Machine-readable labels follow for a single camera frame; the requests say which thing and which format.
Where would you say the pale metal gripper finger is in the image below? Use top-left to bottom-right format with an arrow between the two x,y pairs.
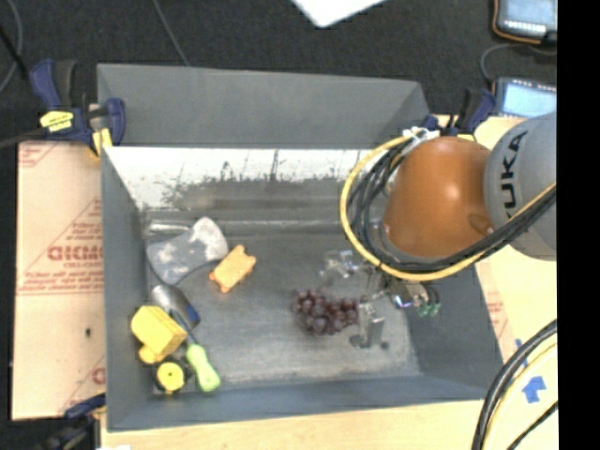
349,301 -> 390,350
320,249 -> 365,287

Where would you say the purple grape bunch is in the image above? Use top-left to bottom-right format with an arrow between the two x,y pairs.
291,288 -> 362,338

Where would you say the orange waffle-shaped sponge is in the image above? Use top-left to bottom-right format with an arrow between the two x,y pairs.
208,244 -> 258,294

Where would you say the grey metal bin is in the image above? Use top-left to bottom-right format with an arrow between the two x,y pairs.
96,63 -> 506,433

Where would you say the grey white crumpled pouch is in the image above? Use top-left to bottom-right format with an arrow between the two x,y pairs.
145,216 -> 230,286

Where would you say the grey and blue computer mouse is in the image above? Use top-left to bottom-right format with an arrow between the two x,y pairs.
150,283 -> 203,333

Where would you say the yellow block-shaped toy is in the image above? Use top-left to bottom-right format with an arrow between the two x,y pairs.
129,304 -> 189,366

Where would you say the yellow and black round wheel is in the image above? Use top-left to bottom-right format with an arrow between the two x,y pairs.
154,360 -> 188,396

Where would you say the brown cardboard board red print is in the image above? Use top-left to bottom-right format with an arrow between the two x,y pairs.
10,140 -> 107,422

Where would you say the green-handled screwdriver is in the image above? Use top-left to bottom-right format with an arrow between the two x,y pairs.
184,331 -> 222,394

